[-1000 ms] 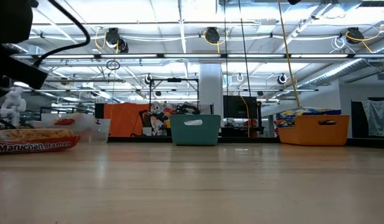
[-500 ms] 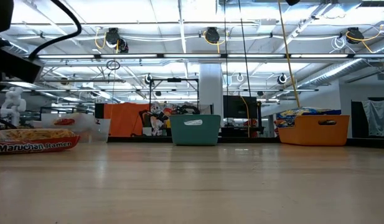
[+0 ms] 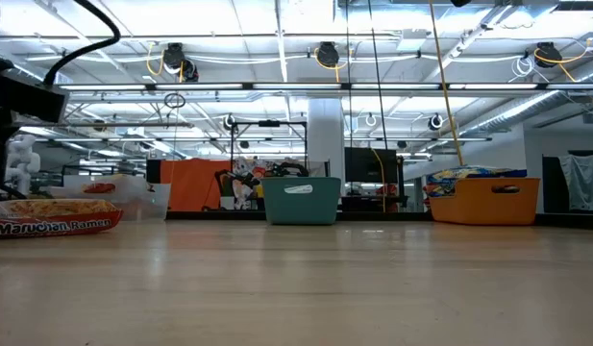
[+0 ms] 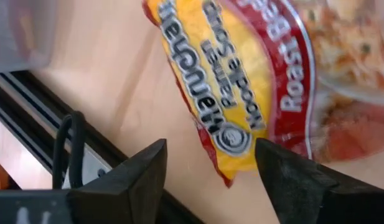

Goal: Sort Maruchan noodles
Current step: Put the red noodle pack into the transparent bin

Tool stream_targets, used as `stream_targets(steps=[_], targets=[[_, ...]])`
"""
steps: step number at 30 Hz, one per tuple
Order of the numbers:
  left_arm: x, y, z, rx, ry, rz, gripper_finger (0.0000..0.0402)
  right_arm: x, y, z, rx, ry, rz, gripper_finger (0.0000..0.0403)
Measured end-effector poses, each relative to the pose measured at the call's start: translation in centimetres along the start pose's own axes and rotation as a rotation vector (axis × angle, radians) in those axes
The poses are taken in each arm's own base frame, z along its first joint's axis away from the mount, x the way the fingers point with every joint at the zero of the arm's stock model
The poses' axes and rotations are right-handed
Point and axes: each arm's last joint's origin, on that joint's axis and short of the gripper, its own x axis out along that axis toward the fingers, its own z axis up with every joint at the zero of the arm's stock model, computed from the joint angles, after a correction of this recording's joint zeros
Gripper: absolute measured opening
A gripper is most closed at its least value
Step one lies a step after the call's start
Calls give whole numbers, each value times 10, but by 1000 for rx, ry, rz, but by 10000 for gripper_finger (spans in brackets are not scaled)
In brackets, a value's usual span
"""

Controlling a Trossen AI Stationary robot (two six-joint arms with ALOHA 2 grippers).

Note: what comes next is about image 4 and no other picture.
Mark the red roast beef ramen packet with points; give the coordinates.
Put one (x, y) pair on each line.
(241, 77)

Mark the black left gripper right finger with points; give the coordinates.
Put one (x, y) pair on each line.
(303, 193)

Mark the clear plastic bin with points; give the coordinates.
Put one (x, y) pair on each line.
(20, 34)

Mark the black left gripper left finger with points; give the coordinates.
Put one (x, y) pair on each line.
(123, 193)

